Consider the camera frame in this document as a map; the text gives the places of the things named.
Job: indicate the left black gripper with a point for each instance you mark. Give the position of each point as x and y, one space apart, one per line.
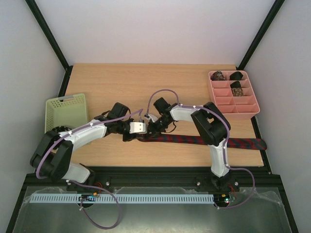
134 136

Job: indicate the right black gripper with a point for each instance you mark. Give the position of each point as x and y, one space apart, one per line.
154 127

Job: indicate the red navy striped tie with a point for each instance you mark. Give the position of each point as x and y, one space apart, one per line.
237 143

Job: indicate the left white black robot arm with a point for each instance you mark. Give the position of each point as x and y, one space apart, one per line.
52 157

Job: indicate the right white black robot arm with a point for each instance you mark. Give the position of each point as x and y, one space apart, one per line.
212 126

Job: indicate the green plastic basket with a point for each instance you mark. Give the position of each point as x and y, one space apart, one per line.
69 111

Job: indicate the black white patterned tie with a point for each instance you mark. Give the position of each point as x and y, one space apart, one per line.
60 129

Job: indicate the dark floral rolled tie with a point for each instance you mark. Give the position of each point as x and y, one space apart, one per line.
217 76

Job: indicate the pink divided organizer tray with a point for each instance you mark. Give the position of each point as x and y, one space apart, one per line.
233 108

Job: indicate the brown patterned rolled tie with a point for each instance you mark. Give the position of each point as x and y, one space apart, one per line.
237 92

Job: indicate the black rolled tie middle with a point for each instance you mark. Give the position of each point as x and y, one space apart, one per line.
236 84

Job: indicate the black rolled tie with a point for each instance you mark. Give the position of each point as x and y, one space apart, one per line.
236 84
236 76

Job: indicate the black rolled tie back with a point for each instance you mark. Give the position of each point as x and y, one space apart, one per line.
236 76

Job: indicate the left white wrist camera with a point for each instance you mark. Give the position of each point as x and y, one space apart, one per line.
137 127

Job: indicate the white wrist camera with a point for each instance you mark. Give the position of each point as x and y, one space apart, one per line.
137 127
151 118

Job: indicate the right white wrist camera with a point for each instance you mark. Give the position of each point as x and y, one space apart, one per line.
151 118

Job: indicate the black aluminium frame rail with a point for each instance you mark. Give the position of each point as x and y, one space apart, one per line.
197 178

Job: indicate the light blue cable duct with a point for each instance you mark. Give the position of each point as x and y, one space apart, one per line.
124 198

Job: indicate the left black frame post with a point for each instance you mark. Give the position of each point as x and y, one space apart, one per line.
48 33

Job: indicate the black frame post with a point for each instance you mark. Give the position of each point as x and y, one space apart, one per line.
261 33
48 33

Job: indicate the right black frame post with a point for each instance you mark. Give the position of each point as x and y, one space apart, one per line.
261 33

